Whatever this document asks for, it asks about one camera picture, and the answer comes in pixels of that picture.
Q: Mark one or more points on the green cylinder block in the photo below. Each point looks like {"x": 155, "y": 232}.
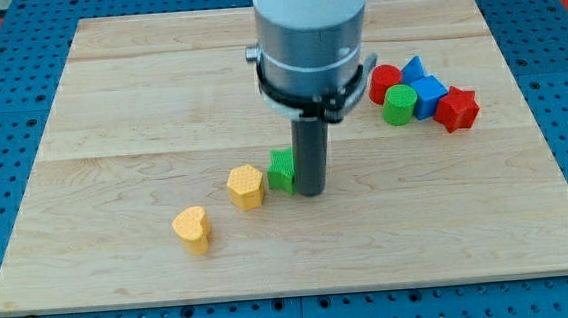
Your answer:
{"x": 399, "y": 105}

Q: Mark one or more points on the light wooden board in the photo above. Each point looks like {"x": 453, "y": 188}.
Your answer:
{"x": 153, "y": 112}

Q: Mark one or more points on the yellow hexagon block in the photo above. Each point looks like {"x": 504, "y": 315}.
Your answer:
{"x": 246, "y": 187}

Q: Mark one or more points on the red cylinder block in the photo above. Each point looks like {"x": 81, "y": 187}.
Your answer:
{"x": 382, "y": 78}

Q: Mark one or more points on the red star block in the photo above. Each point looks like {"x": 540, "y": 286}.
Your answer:
{"x": 457, "y": 110}

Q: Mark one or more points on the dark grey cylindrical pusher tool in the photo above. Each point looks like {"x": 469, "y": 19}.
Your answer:
{"x": 309, "y": 147}

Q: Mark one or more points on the blue cube block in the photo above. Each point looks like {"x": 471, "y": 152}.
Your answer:
{"x": 429, "y": 91}

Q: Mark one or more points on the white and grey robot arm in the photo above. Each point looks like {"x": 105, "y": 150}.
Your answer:
{"x": 307, "y": 57}

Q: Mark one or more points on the yellow heart block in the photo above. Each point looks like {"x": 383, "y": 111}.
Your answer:
{"x": 192, "y": 228}

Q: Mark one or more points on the green star block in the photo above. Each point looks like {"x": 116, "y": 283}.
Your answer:
{"x": 281, "y": 170}

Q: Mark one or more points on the blue triangle block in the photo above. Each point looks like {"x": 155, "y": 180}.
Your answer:
{"x": 413, "y": 70}

